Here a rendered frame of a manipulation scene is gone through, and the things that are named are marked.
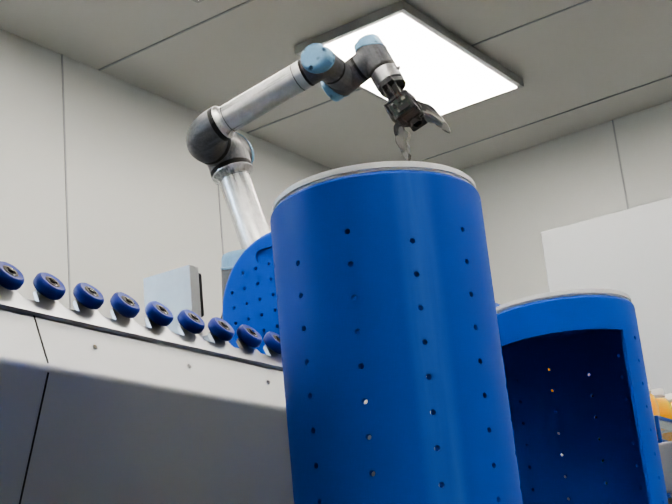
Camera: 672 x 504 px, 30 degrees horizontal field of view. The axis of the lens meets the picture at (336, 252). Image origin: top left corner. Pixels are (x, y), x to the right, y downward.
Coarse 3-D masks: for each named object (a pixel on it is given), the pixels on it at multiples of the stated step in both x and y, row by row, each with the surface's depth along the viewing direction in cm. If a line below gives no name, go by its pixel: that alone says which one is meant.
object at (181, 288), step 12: (156, 276) 208; (168, 276) 207; (180, 276) 206; (192, 276) 205; (144, 288) 209; (156, 288) 208; (168, 288) 206; (180, 288) 205; (192, 288) 204; (144, 300) 209; (156, 300) 207; (168, 300) 206; (180, 300) 204; (192, 300) 203
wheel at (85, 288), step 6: (78, 288) 173; (84, 288) 174; (90, 288) 175; (78, 294) 173; (84, 294) 173; (90, 294) 173; (96, 294) 175; (78, 300) 173; (84, 300) 173; (90, 300) 173; (96, 300) 173; (102, 300) 174; (90, 306) 173; (96, 306) 174
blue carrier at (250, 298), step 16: (256, 240) 241; (240, 256) 242; (256, 256) 240; (272, 256) 238; (240, 272) 241; (256, 272) 239; (272, 272) 237; (240, 288) 241; (256, 288) 238; (272, 288) 236; (224, 304) 242; (240, 304) 240; (256, 304) 238; (272, 304) 236; (496, 304) 294; (224, 320) 241; (240, 320) 239; (256, 320) 237; (272, 320) 235
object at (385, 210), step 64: (320, 192) 157; (384, 192) 155; (448, 192) 158; (320, 256) 155; (384, 256) 153; (448, 256) 155; (320, 320) 153; (384, 320) 150; (448, 320) 152; (320, 384) 152; (384, 384) 148; (448, 384) 149; (320, 448) 150; (384, 448) 146; (448, 448) 146; (512, 448) 155
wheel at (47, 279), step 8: (40, 272) 169; (40, 280) 167; (48, 280) 168; (56, 280) 170; (40, 288) 167; (48, 288) 166; (56, 288) 167; (64, 288) 169; (48, 296) 167; (56, 296) 167
